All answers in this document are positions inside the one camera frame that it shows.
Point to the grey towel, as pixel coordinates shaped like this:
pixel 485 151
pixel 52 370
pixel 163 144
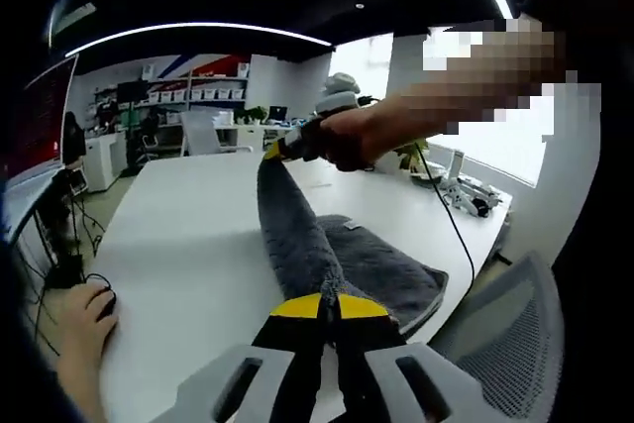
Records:
pixel 292 225

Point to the person's right hand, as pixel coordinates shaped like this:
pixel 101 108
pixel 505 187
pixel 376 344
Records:
pixel 356 136

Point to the dark computer display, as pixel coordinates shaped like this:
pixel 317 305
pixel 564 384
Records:
pixel 277 113

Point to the small potted plant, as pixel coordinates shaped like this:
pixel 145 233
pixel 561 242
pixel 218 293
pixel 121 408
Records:
pixel 251 116

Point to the long white office desk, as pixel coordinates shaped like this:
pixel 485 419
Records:
pixel 243 136

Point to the grey mesh office chair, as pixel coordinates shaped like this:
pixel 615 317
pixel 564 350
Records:
pixel 510 324

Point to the white office chair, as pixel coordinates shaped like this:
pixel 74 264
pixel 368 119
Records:
pixel 200 133

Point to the large potted green plant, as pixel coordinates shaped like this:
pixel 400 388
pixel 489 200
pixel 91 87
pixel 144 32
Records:
pixel 408 160

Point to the black computer mouse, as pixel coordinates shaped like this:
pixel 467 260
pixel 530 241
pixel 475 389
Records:
pixel 107 305

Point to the white upright stand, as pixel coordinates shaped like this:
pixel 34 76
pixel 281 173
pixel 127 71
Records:
pixel 456 165

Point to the white and black device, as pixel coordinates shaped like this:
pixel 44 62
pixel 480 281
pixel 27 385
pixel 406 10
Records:
pixel 470 197

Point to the black monitor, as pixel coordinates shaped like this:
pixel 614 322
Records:
pixel 132 91

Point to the black laptop stand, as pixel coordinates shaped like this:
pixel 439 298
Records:
pixel 67 269

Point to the person's dark clothing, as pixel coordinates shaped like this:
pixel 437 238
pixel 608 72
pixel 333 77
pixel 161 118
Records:
pixel 584 254

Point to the white cabinet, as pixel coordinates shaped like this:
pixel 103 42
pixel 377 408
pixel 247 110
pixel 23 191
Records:
pixel 101 165

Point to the small white tablet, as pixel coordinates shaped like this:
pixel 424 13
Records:
pixel 78 181

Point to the white laptop with red screen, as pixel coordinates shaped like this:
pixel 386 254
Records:
pixel 44 116

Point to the white side desk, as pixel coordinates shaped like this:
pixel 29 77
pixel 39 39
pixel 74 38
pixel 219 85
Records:
pixel 20 195

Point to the wall shelf with white boxes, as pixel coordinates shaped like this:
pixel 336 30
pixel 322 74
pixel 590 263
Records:
pixel 208 91

